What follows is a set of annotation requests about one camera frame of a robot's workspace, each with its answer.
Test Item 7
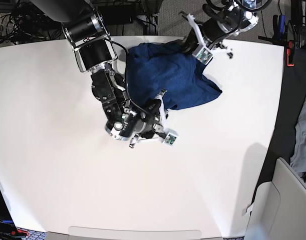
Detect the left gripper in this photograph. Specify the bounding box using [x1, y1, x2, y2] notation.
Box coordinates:
[179, 11, 233, 59]

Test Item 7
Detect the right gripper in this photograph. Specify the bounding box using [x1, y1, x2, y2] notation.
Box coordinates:
[129, 89, 171, 148]

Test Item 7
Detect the blue long-sleeve shirt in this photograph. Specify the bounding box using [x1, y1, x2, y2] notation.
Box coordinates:
[126, 41, 222, 110]

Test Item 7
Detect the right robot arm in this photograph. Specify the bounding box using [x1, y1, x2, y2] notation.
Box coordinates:
[33, 0, 177, 148]

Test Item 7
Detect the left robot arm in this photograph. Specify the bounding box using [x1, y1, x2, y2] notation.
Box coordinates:
[179, 0, 271, 65]

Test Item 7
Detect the red clamp on table edge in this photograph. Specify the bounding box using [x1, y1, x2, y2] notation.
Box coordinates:
[286, 40, 295, 67]

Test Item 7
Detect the grey cloth beside table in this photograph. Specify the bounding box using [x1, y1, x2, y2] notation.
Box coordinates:
[290, 97, 306, 184]

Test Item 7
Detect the white plastic bin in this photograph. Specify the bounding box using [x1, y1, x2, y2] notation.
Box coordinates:
[244, 158, 306, 240]

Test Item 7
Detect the black box with red label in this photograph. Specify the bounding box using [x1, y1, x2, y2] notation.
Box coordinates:
[0, 190, 16, 240]

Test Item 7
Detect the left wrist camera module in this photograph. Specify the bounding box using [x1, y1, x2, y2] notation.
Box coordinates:
[192, 45, 213, 66]

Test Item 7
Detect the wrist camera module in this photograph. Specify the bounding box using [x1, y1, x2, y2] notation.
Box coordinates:
[192, 45, 213, 66]
[162, 128, 178, 146]

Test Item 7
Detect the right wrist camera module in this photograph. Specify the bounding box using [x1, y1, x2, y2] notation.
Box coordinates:
[162, 128, 178, 146]

